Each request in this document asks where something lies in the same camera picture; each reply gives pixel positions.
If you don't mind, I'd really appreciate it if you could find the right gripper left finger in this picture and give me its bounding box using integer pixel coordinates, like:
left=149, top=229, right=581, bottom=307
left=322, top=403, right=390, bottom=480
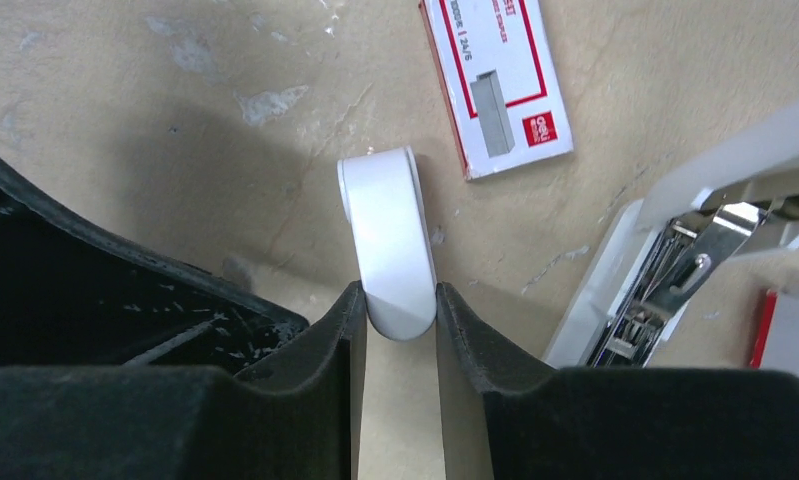
left=0, top=282, right=367, bottom=479

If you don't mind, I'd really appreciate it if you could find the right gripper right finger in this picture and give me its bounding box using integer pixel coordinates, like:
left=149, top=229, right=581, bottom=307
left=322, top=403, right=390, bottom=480
left=436, top=283, right=799, bottom=479

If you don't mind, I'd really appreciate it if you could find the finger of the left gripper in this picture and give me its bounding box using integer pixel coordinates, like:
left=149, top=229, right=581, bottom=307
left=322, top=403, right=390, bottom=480
left=0, top=158, right=308, bottom=373

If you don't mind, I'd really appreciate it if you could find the white cylindrical marker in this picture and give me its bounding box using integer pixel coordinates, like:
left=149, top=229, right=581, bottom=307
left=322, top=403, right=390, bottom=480
left=337, top=147, right=436, bottom=341

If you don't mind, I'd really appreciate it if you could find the white stapler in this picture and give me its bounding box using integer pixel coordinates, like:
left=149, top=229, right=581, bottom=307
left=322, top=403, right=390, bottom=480
left=543, top=100, right=799, bottom=368

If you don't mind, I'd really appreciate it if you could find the red white staples box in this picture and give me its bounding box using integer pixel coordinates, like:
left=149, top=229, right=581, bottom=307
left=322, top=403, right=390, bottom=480
left=419, top=0, right=574, bottom=181

